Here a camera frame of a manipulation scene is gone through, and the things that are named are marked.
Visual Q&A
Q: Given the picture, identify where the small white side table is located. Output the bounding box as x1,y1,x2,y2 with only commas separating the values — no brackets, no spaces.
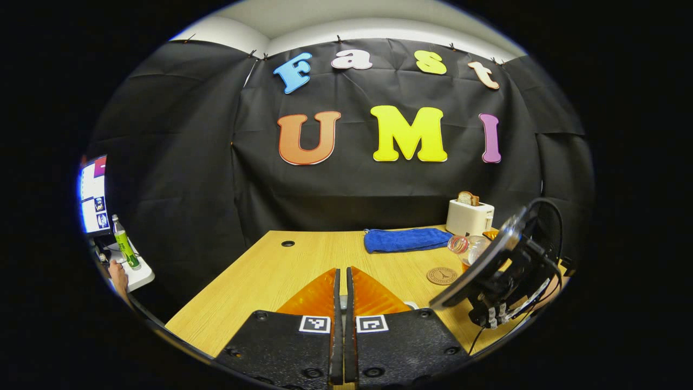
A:
103,241,155,293

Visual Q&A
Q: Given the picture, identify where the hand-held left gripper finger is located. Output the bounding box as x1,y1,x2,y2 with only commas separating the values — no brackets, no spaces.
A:
215,268,345,388
345,266,470,388

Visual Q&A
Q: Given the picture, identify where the black backdrop cloth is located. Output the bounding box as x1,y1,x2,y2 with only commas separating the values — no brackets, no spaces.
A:
89,37,596,320

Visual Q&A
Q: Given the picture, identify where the black cable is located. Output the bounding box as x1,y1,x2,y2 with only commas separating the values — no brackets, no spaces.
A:
525,198,565,266

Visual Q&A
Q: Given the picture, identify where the blue folded towel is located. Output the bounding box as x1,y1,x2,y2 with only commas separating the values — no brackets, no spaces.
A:
364,227,453,254

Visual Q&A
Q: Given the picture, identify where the round brown coaster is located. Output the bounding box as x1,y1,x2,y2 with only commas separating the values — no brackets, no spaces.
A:
426,266,460,286

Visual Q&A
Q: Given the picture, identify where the green drink bottle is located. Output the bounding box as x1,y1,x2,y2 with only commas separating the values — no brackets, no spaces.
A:
112,214,141,270

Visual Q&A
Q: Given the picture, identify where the clear plastic water bottle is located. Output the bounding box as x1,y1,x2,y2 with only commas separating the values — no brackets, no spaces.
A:
447,234,493,267

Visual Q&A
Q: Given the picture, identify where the computer monitor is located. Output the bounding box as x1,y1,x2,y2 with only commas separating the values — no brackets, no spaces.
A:
79,154,112,236

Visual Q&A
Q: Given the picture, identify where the white toaster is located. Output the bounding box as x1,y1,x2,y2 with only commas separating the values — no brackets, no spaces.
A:
446,199,495,237

